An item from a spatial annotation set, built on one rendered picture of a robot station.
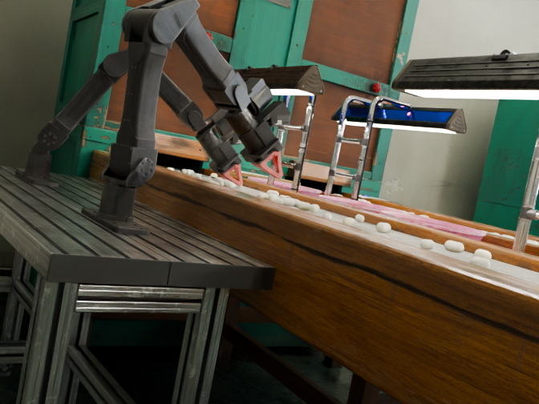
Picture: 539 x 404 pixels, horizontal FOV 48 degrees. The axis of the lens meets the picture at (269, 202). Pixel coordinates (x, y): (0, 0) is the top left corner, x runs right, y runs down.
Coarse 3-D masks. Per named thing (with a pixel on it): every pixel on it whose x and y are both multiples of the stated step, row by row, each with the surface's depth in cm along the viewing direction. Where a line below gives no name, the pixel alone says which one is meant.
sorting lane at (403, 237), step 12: (252, 192) 180; (264, 192) 191; (336, 216) 150; (360, 228) 130; (372, 228) 135; (408, 240) 123; (420, 240) 129; (444, 252) 113; (456, 252) 118; (468, 252) 121; (492, 264) 110; (504, 264) 114; (516, 276) 98; (528, 276) 101
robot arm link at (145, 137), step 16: (128, 16) 115; (144, 16) 112; (128, 32) 115; (144, 32) 112; (128, 48) 115; (144, 48) 112; (160, 48) 114; (128, 64) 116; (144, 64) 113; (160, 64) 116; (128, 80) 116; (144, 80) 114; (128, 96) 115; (144, 96) 115; (128, 112) 115; (144, 112) 115; (128, 128) 115; (144, 128) 116; (112, 144) 118; (128, 144) 115; (144, 144) 116; (112, 160) 118; (128, 160) 115
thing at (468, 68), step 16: (416, 64) 126; (432, 64) 122; (448, 64) 118; (464, 64) 115; (480, 64) 112; (496, 64) 108; (512, 64) 106; (528, 64) 103; (400, 80) 126; (416, 80) 122; (432, 80) 118; (448, 80) 115; (464, 80) 111; (480, 80) 108; (496, 80) 105; (512, 80) 103; (528, 80) 100; (416, 96) 132
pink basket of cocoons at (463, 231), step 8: (392, 216) 150; (400, 216) 168; (408, 216) 169; (416, 216) 169; (424, 224) 144; (432, 224) 144; (440, 224) 168; (448, 224) 167; (456, 224) 165; (456, 232) 144; (464, 232) 144; (472, 232) 145; (480, 232) 148
